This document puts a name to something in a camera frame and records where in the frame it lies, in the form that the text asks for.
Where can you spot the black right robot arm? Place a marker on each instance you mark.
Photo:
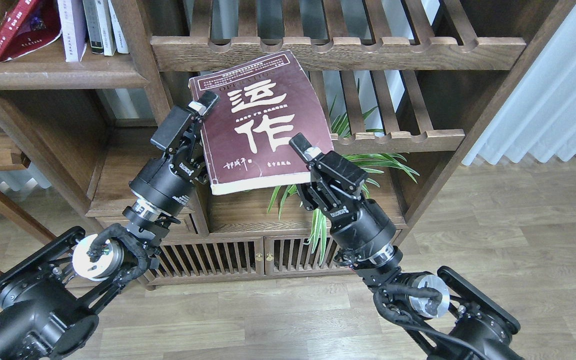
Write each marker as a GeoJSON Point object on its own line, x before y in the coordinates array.
{"type": "Point", "coordinates": [447, 316]}

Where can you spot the grey upright book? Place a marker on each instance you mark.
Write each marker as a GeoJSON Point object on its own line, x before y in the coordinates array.
{"type": "Point", "coordinates": [93, 29]}

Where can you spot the white upright book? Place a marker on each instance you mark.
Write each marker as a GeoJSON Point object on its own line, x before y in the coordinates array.
{"type": "Point", "coordinates": [105, 27]}
{"type": "Point", "coordinates": [119, 38]}

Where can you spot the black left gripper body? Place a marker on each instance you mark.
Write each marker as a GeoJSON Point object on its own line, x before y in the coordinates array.
{"type": "Point", "coordinates": [166, 182]}

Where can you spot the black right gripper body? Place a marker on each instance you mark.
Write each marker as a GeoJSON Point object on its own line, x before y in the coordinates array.
{"type": "Point", "coordinates": [358, 225]}

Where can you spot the white pleated curtain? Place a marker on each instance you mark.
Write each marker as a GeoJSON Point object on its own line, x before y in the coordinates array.
{"type": "Point", "coordinates": [538, 121]}

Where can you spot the white upright book right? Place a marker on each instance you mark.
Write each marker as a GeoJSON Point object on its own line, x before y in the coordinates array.
{"type": "Point", "coordinates": [119, 38]}

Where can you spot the dark wooden bookshelf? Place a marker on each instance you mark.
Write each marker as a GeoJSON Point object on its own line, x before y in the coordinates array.
{"type": "Point", "coordinates": [421, 84]}

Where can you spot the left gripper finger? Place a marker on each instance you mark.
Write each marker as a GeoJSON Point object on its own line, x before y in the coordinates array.
{"type": "Point", "coordinates": [202, 106]}

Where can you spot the red textbook with photos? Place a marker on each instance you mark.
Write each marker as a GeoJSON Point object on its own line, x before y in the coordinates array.
{"type": "Point", "coordinates": [31, 25]}

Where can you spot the white lavender paperback book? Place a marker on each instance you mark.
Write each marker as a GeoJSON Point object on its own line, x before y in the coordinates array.
{"type": "Point", "coordinates": [74, 29]}

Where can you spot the dark red Chinese book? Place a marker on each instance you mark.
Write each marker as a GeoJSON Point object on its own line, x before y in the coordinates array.
{"type": "Point", "coordinates": [262, 104]}

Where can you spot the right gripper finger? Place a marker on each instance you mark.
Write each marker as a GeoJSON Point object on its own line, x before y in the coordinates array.
{"type": "Point", "coordinates": [305, 150]}

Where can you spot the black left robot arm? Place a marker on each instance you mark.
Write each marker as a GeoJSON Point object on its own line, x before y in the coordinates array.
{"type": "Point", "coordinates": [51, 301]}

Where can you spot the green spider plant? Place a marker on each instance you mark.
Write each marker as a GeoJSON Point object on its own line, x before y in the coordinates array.
{"type": "Point", "coordinates": [368, 162]}

